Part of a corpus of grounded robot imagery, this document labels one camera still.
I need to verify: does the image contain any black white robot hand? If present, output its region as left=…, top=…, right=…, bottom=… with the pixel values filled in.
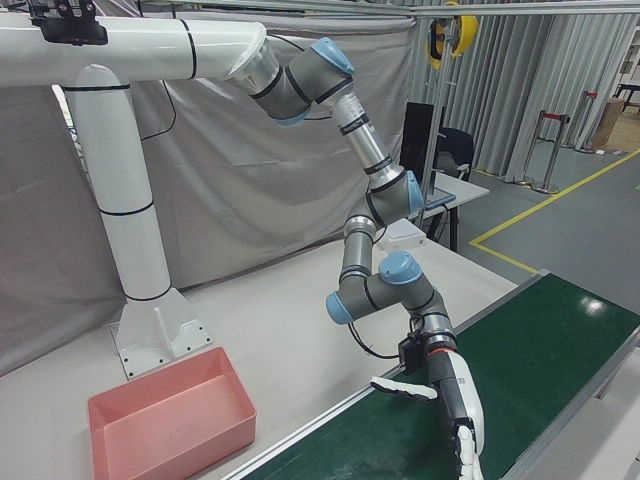
left=369, top=349, right=486, bottom=480

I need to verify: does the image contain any pink plastic basket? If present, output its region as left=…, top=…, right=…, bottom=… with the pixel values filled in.
left=87, top=346, right=258, bottom=480

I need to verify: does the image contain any green conveyor belt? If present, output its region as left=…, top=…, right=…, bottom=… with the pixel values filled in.
left=219, top=267, right=640, bottom=480
left=239, top=274, right=640, bottom=480

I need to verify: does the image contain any white plastic box device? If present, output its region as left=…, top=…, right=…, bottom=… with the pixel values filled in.
left=377, top=219, right=429, bottom=253

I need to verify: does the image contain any white desk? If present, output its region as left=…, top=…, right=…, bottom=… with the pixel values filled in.
left=422, top=169, right=491, bottom=251

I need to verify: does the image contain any black office chair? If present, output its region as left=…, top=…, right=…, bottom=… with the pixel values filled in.
left=438, top=127, right=475, bottom=176

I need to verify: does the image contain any black upright display panel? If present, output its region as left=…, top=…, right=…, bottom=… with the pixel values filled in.
left=401, top=101, right=445, bottom=184

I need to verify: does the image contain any grey fabric curtain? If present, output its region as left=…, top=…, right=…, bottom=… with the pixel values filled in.
left=0, top=0, right=441, bottom=376

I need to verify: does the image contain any grey pleated curtain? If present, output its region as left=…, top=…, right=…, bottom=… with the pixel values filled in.
left=439, top=13, right=640, bottom=181

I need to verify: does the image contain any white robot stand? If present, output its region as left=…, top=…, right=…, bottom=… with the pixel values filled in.
left=0, top=14, right=269, bottom=381

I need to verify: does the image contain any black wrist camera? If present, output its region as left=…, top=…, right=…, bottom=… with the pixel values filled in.
left=397, top=335, right=426, bottom=376

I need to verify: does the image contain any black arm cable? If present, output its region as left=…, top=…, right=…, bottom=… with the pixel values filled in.
left=347, top=319, right=401, bottom=359

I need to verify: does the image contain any silver stanchion post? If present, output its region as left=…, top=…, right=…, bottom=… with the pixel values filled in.
left=517, top=110, right=547, bottom=189
left=534, top=113, right=571, bottom=195

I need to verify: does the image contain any yellow cable reel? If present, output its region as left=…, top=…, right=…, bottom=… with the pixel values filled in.
left=425, top=13, right=480, bottom=71

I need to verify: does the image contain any black overhead camera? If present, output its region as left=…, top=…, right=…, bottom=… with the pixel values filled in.
left=28, top=0, right=109, bottom=47

